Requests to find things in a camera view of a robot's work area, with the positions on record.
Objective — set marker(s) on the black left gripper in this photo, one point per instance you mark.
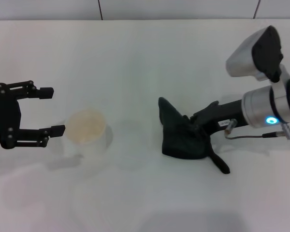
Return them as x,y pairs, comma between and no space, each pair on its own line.
4,116

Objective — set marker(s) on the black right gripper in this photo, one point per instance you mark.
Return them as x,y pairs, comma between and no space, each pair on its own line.
224,113

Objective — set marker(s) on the dark blue rag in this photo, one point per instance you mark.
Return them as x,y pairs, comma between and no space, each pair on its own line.
178,140

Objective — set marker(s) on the white paper cup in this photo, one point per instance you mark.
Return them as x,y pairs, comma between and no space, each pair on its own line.
87,130

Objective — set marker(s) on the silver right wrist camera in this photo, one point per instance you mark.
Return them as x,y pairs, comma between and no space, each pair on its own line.
251,58

